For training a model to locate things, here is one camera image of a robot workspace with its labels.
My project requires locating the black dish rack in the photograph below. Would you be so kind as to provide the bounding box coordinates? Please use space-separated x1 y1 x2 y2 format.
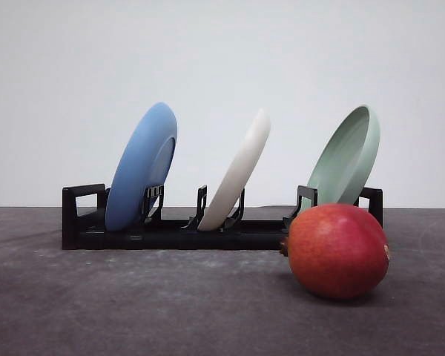
62 184 383 250

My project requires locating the blue plate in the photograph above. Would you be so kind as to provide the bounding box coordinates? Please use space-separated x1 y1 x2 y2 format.
105 102 177 232

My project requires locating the green plate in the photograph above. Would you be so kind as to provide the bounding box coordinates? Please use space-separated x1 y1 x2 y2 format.
301 105 380 213

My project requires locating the white plate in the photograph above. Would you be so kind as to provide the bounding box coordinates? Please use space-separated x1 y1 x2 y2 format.
198 109 271 231

